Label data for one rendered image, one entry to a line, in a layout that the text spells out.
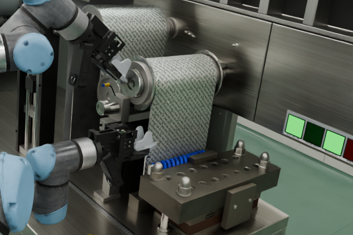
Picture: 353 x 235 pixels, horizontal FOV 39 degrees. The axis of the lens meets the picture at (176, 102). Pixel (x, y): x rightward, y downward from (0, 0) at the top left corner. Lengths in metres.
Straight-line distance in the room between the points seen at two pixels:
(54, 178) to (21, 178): 0.37
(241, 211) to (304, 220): 2.03
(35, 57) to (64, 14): 0.19
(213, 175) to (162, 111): 0.22
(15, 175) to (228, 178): 0.72
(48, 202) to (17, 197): 0.41
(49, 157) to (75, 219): 0.27
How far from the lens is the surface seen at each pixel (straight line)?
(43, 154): 1.13
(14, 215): 0.79
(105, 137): 1.21
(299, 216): 3.42
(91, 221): 1.35
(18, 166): 0.80
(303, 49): 1.35
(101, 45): 1.21
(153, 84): 1.26
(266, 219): 1.48
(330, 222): 3.46
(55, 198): 1.18
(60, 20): 1.13
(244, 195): 1.36
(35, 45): 0.97
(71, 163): 1.16
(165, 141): 1.37
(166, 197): 1.24
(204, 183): 1.32
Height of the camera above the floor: 1.63
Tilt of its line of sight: 19 degrees down
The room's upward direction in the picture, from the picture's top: 8 degrees clockwise
